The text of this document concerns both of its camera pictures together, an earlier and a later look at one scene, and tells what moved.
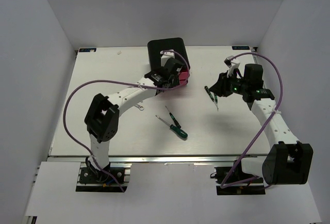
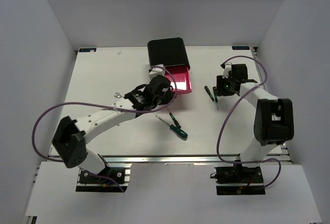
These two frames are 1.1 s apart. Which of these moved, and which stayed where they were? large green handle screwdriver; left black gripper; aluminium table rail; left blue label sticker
Moved: left black gripper
Stayed: aluminium table rail; large green handle screwdriver; left blue label sticker
